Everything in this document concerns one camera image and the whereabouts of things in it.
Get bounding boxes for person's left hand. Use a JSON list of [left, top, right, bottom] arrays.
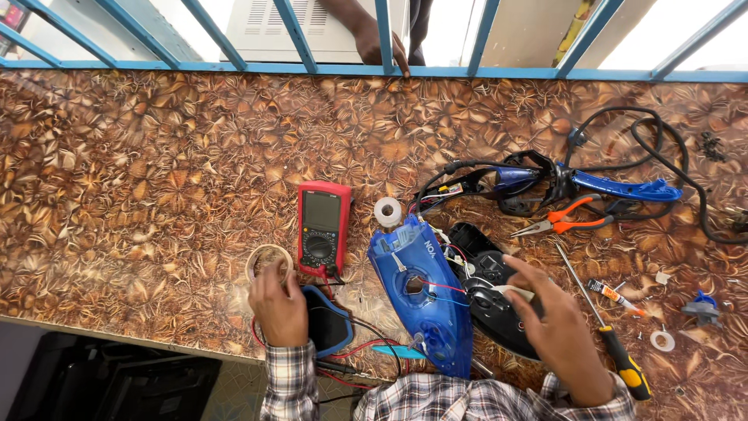
[[248, 261, 309, 349]]

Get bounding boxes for person's right hand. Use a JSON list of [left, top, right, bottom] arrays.
[[501, 255, 616, 408]]

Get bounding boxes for beige tape roll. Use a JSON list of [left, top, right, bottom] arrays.
[[245, 244, 294, 287]]

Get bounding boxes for white tape strip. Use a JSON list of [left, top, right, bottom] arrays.
[[492, 285, 536, 302]]

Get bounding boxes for red digital multimeter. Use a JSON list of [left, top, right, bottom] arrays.
[[297, 180, 353, 278]]

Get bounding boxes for black pouch blue rim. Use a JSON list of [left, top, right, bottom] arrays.
[[300, 285, 355, 359]]

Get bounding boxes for red multimeter lead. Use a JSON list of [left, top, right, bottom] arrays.
[[251, 275, 404, 391]]

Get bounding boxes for white thread spool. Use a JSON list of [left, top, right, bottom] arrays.
[[373, 197, 403, 229]]

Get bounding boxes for black multimeter lead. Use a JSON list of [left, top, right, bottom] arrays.
[[316, 264, 405, 405]]

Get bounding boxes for teal plastic tool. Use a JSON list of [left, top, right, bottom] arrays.
[[372, 344, 429, 360]]

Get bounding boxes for blue iron water tank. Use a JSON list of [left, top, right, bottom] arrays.
[[367, 214, 474, 380]]

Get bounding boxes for black case under table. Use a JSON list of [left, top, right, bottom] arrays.
[[6, 332, 223, 421]]

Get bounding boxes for plaid shirt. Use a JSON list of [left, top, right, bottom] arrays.
[[352, 372, 562, 421]]

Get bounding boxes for blue metal window grille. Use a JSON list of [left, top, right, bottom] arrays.
[[0, 0, 748, 83]]

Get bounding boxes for black iron base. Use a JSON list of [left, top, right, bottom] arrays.
[[445, 221, 544, 361]]

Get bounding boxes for white appliance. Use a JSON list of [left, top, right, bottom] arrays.
[[220, 0, 410, 64]]

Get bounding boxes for small glue tube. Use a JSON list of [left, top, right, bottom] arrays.
[[587, 279, 647, 318]]

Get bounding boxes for yellow black screwdriver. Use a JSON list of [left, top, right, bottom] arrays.
[[554, 242, 652, 402]]

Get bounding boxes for blue grey plastic knob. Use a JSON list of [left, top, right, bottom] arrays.
[[681, 290, 723, 328]]

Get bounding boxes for pile of black screws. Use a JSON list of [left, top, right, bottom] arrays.
[[699, 131, 728, 163]]

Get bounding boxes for orange handled pliers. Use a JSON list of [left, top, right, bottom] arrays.
[[510, 193, 616, 239]]

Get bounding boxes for blue black iron handle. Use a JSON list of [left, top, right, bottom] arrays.
[[415, 150, 683, 218]]

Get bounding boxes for black power cord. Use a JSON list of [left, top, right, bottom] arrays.
[[566, 106, 748, 245]]

